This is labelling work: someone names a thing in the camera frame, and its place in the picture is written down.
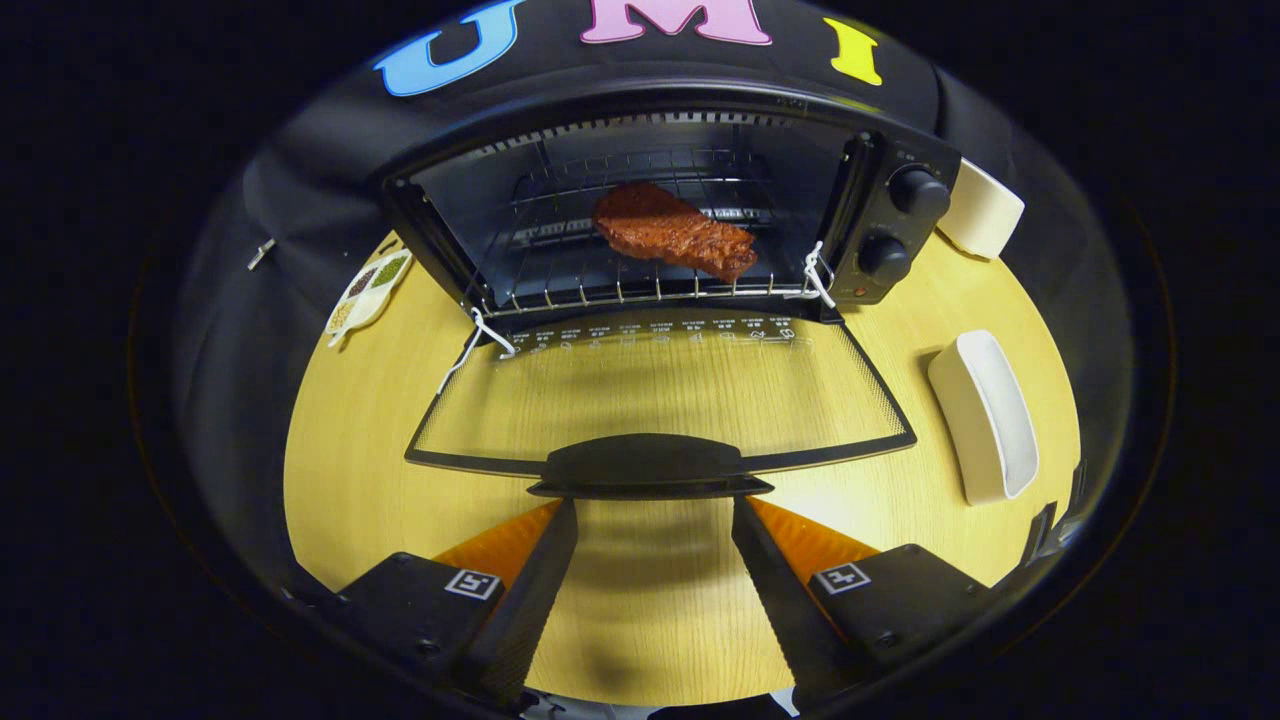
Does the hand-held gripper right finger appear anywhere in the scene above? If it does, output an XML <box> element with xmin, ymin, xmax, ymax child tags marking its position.
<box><xmin>731</xmin><ymin>495</ymin><xmax>992</xmax><ymax>713</ymax></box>

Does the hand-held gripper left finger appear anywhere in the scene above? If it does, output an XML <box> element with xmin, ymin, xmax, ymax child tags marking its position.
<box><xmin>330</xmin><ymin>497</ymin><xmax>581</xmax><ymax>713</ymax></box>

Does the brown meat slice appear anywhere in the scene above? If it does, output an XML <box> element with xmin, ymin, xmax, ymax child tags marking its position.
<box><xmin>592</xmin><ymin>181</ymin><xmax>760</xmax><ymax>285</ymax></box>

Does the black toaster oven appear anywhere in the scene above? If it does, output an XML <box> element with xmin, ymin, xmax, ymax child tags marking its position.
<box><xmin>300</xmin><ymin>55</ymin><xmax>964</xmax><ymax>502</ymax></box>

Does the white bread toaster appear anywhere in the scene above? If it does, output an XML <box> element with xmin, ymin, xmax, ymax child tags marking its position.
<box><xmin>936</xmin><ymin>157</ymin><xmax>1027</xmax><ymax>262</ymax></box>

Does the white oblong dish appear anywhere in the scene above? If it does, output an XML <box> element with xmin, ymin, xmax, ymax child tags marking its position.
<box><xmin>927</xmin><ymin>329</ymin><xmax>1041</xmax><ymax>508</ymax></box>

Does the white divided seasoning tray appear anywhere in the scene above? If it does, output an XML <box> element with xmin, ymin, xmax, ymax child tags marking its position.
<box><xmin>325</xmin><ymin>248</ymin><xmax>414</xmax><ymax>350</ymax></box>

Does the black backdrop cloth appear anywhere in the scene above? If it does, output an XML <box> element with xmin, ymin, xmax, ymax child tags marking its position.
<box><xmin>170</xmin><ymin>0</ymin><xmax>1137</xmax><ymax>601</ymax></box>

